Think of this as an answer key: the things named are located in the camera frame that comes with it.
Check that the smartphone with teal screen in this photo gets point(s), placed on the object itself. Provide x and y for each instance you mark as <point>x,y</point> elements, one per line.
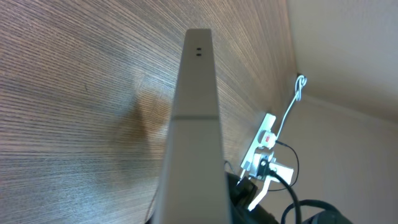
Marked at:
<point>193,187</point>

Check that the white USB charger plug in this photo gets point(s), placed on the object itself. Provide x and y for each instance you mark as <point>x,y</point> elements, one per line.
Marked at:
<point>268,140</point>

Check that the white power strip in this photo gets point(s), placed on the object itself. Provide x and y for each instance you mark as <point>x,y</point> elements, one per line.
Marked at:
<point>248,160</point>

